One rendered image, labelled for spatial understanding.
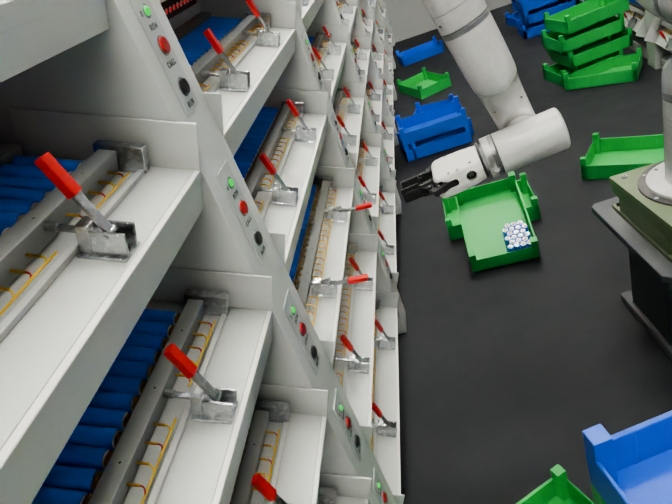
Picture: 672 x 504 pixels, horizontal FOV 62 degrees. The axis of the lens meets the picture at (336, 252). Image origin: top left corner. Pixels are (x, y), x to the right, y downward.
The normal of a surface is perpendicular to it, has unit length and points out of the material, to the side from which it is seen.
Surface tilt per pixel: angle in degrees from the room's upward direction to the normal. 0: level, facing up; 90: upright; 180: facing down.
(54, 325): 23
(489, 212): 18
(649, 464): 0
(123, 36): 90
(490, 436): 0
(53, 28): 113
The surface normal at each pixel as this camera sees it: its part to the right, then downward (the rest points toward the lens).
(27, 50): 1.00, 0.09
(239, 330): 0.06, -0.84
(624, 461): 0.19, 0.46
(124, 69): -0.08, 0.54
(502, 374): -0.33, -0.80
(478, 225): -0.34, -0.59
